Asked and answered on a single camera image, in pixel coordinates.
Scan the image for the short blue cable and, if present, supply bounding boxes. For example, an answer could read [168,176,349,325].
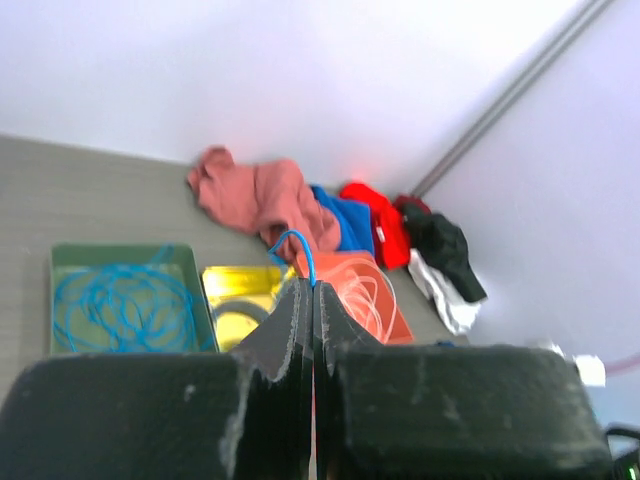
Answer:
[267,228,319,289]

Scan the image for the grey right corner post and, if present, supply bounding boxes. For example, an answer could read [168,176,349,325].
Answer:
[411,0,613,197]

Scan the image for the white cloth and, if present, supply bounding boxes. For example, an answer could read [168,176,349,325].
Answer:
[407,248,486,336]

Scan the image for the dark red cloth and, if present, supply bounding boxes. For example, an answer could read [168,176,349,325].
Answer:
[392,195,431,215]

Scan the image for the blue cable in green tray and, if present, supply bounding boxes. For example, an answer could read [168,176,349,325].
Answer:
[52,243,216,354]

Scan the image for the black cloth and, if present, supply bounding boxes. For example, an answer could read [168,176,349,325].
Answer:
[400,203,487,303]

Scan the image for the grey cable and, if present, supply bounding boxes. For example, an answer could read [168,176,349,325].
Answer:
[212,298,271,334]

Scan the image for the white cable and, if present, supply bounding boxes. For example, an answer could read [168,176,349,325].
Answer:
[324,257,399,346]

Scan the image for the yellow metal tin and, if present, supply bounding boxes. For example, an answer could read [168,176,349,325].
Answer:
[201,266,295,352]

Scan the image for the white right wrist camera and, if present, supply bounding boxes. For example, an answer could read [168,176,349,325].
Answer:
[536,341,606,388]

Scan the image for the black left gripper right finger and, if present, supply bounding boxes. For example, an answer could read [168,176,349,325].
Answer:
[313,282,613,479]

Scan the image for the green plastic tray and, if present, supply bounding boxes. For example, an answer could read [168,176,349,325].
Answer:
[49,243,218,355]

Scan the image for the orange plastic tray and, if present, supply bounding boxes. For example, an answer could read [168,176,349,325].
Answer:
[313,251,414,345]

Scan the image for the pink cloth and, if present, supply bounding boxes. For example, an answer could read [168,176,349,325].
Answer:
[186,147,341,263]

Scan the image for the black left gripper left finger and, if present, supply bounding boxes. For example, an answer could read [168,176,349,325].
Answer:
[1,280,313,479]

